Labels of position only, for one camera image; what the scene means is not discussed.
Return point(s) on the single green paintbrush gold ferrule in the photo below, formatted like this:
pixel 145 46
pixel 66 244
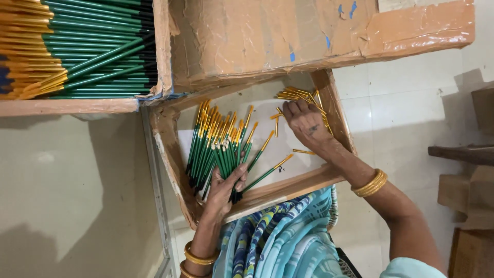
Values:
pixel 266 174

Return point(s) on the dark wooden plank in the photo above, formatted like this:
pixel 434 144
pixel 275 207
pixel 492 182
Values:
pixel 461 153

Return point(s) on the loose gold ferrule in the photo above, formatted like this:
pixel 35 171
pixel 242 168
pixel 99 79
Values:
pixel 275 116
pixel 276 127
pixel 303 151

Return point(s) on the heap of brown cardboard pieces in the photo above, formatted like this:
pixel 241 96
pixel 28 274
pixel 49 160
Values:
pixel 472 204

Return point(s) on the black plastic basket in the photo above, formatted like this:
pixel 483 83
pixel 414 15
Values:
pixel 349 266

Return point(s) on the thick gold bangle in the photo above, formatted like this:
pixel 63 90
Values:
pixel 198 258
pixel 187 272

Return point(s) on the large taped cardboard box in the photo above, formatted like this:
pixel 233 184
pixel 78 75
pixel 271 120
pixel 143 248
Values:
pixel 270 34

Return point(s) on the white paper lining sheet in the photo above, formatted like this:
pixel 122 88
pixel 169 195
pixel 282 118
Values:
pixel 285 143

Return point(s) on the pile of gold ferrules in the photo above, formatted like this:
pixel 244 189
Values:
pixel 299 94

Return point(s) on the person's right fingers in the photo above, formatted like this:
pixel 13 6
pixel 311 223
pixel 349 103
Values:
pixel 298 106

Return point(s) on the metal floor rail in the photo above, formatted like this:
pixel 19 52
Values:
pixel 158 193

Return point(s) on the blue patterned sari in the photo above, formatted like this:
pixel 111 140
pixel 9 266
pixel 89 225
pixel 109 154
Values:
pixel 285 239

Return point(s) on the person's right hand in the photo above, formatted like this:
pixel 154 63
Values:
pixel 308 125

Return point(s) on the cardboard carton of stacked paintbrushes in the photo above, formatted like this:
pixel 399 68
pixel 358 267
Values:
pixel 77 50

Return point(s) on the person's left hand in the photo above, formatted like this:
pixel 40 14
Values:
pixel 220 193

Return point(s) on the thin gold bangles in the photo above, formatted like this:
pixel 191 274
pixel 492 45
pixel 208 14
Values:
pixel 369 183

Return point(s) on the shallow cardboard tray box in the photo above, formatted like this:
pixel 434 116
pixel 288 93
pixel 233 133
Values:
pixel 171 162

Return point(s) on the bundle of green paintbrushes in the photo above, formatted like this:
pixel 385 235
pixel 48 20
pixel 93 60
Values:
pixel 208 143

